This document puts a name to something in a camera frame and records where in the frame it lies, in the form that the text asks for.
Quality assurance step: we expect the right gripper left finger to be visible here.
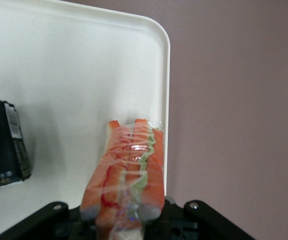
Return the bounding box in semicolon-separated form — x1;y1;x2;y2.
0;201;72;240

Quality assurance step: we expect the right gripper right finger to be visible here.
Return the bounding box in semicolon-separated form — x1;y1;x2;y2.
183;199;257;240

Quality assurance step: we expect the triangle sandwich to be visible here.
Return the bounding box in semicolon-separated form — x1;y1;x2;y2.
80;118;165;240

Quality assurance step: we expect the cream plastic tray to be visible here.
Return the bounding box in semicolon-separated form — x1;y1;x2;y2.
0;0;171;226

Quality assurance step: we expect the small black carton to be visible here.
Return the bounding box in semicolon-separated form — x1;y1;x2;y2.
0;100;32;193

